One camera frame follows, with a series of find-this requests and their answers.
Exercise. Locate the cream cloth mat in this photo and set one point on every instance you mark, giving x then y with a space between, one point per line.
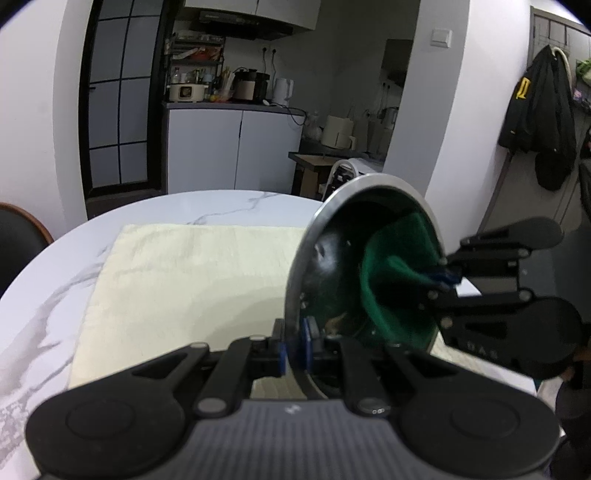
184 286

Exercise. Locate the white base cabinet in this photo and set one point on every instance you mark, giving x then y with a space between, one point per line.
207 147

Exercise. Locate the black range hood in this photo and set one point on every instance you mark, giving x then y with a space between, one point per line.
244 25

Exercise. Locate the black chair with wooden rim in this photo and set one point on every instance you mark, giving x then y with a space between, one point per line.
18 249

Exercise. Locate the green scouring pad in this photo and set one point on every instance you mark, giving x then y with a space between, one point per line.
392 277

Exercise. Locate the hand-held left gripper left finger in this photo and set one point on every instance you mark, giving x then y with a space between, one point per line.
281 357

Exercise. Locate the metal kitchen shelf rack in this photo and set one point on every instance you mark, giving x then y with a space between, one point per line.
196 55

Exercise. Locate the white electric kettle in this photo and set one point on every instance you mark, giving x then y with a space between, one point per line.
282 90

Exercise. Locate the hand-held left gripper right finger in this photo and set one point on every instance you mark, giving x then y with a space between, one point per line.
305 346

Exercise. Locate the cream rice cooker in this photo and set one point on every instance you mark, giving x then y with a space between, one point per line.
186 92

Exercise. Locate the stainless steel bowl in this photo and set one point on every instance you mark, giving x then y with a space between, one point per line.
323 258

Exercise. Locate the black hanging bag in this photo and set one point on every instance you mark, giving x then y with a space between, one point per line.
554 170

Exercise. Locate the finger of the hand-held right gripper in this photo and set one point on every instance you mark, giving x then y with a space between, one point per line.
475 300
485 256

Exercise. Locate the white wall switch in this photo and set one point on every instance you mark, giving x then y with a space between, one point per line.
441 38

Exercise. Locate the black coffee machine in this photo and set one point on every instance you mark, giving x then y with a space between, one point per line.
249 85

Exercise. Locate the white round appliance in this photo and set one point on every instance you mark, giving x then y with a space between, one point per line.
355 168

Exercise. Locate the black framed glass door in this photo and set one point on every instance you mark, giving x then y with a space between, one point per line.
120 92

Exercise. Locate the wooden side table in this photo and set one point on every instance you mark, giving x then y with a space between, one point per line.
307 173

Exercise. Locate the black jacket with yellow print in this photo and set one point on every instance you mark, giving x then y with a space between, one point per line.
540 106

